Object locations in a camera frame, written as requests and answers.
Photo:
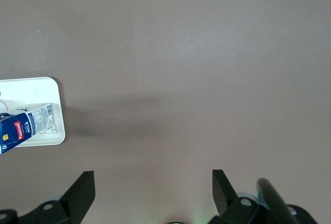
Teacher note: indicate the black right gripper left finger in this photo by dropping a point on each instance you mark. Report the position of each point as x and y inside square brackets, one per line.
[77, 195]

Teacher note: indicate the blue white milk carton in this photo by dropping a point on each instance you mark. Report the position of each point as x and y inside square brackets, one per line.
[23, 128]

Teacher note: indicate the cream rectangular tray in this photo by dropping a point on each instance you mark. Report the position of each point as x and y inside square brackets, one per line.
[31, 89]

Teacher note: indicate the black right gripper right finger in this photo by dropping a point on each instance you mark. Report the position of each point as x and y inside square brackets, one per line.
[225, 200]

